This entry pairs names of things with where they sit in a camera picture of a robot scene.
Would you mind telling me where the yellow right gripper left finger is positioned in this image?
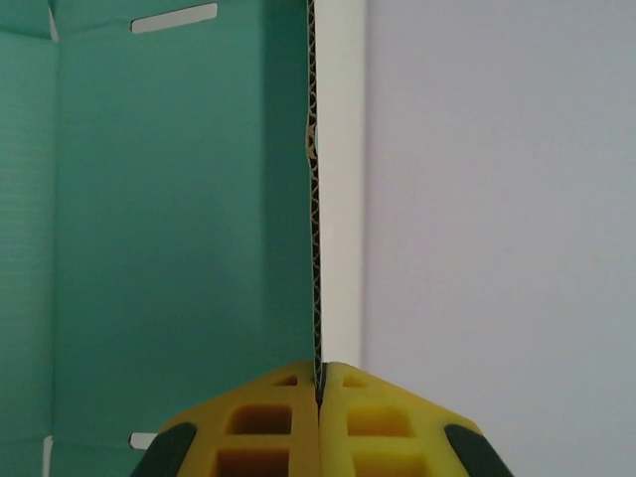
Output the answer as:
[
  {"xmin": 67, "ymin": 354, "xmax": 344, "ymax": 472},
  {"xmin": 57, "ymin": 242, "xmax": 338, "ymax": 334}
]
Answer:
[{"xmin": 130, "ymin": 360, "xmax": 322, "ymax": 477}]

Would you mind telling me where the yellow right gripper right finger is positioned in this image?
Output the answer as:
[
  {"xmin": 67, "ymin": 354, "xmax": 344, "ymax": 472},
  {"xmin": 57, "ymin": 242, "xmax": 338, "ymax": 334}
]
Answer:
[{"xmin": 317, "ymin": 361, "xmax": 517, "ymax": 477}]

